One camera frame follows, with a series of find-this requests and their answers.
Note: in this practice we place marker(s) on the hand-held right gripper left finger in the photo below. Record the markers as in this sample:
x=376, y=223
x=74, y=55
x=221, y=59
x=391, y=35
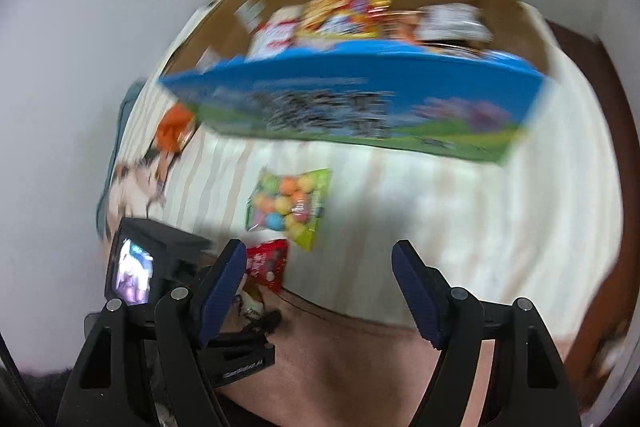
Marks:
x=225, y=287

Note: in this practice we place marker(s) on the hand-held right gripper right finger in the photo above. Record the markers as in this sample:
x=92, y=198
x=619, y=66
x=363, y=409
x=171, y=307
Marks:
x=417, y=292

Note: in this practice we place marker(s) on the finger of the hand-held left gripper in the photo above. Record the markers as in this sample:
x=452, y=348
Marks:
x=267, y=321

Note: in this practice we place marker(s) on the small white brown packet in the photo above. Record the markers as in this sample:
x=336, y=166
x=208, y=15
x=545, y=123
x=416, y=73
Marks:
x=250, y=302

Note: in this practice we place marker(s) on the red triangular snack packet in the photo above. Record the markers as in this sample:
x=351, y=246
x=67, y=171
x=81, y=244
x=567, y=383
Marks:
x=267, y=264

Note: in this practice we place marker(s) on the green bag of candy balls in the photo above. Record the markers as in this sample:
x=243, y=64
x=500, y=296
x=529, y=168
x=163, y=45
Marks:
x=290, y=207

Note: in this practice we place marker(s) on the blue printed cardboard box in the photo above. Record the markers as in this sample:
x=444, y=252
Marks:
x=350, y=107

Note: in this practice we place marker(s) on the pale yellow pink packet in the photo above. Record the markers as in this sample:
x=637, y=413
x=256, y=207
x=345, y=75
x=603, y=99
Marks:
x=272, y=34

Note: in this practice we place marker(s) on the clear white printed packet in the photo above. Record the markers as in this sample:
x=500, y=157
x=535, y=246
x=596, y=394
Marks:
x=450, y=22

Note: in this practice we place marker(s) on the yellow instant noodle packet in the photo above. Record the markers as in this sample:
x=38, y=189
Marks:
x=340, y=14

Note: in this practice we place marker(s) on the cat print blanket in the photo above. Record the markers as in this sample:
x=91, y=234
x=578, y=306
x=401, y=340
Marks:
x=400, y=207

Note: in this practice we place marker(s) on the orange snack packet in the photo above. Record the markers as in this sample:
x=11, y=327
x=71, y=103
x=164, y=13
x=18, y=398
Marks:
x=172, y=127

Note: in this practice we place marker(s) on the dark fleece clothing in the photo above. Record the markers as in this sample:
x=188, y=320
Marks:
x=35, y=394

